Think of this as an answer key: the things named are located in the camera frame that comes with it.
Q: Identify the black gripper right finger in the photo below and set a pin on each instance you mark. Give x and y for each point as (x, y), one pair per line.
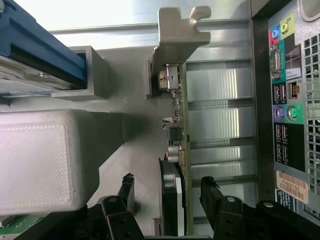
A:
(232, 220)

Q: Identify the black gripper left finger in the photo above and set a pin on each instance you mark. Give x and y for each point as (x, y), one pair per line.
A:
(122, 225)

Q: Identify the grey parts rack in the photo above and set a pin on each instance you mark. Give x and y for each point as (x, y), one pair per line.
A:
(50, 162)

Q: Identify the green RAM stick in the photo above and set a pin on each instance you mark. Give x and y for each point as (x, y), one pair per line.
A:
(20, 221)

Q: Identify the black open PC case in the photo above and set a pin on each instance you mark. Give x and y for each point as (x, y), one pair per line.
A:
(262, 100)

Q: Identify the hard disk in blue carrier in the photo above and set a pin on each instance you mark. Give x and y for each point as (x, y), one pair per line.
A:
(37, 37)

